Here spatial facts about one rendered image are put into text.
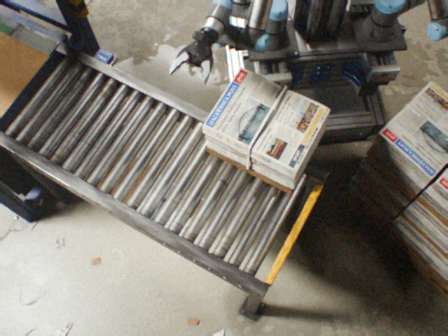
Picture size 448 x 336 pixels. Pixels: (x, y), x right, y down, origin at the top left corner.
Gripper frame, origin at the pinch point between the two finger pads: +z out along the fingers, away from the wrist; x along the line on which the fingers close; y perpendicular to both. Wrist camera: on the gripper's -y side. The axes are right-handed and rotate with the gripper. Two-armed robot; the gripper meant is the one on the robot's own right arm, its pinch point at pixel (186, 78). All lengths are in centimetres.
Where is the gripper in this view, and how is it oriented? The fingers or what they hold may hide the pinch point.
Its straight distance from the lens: 152.4
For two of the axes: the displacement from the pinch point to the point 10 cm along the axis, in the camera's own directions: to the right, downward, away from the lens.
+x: -9.3, -3.6, 0.3
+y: -1.0, 3.3, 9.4
